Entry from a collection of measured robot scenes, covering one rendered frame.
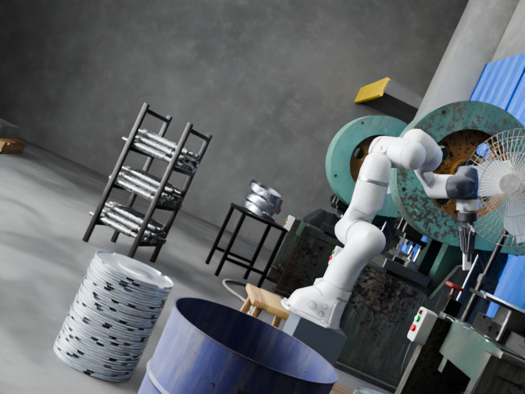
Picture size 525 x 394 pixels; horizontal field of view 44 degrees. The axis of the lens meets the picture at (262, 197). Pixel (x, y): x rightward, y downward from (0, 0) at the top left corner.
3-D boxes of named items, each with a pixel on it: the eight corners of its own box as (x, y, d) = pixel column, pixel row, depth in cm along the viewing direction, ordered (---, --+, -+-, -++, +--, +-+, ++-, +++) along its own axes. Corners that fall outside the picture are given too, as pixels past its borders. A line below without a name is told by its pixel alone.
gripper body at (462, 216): (454, 210, 269) (454, 233, 270) (462, 213, 261) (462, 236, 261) (472, 210, 270) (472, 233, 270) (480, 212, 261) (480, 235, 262)
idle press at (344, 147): (266, 293, 528) (356, 96, 524) (250, 269, 625) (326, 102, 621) (427, 363, 554) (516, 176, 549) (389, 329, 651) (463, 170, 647)
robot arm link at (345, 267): (339, 290, 219) (370, 223, 218) (317, 275, 236) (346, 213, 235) (366, 301, 223) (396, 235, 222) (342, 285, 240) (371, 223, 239)
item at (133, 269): (129, 282, 207) (130, 280, 207) (79, 246, 225) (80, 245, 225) (188, 293, 230) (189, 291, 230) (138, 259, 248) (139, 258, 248)
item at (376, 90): (379, 94, 767) (388, 73, 766) (354, 102, 891) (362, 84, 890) (447, 127, 778) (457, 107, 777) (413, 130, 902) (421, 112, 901)
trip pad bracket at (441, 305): (430, 340, 260) (451, 295, 260) (422, 333, 270) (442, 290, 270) (443, 345, 261) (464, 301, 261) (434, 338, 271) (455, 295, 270)
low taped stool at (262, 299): (219, 344, 322) (248, 282, 321) (262, 362, 325) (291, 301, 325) (223, 367, 288) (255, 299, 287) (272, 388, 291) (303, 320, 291)
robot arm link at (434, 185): (441, 139, 241) (478, 182, 259) (399, 140, 254) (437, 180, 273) (432, 165, 237) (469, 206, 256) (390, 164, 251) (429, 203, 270)
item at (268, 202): (214, 275, 502) (257, 181, 500) (202, 260, 545) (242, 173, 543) (259, 292, 515) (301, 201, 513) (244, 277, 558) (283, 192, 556)
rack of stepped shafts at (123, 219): (133, 267, 402) (198, 127, 400) (73, 235, 413) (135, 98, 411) (159, 265, 444) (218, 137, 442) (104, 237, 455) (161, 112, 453)
